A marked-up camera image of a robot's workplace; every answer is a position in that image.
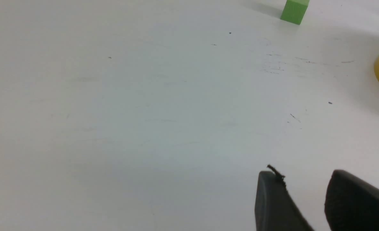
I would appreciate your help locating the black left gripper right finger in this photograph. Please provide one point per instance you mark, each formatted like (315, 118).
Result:
(351, 204)

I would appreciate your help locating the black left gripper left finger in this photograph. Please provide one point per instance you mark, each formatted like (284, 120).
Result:
(274, 208)

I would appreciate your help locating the green foam cube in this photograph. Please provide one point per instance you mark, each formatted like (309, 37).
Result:
(294, 11)

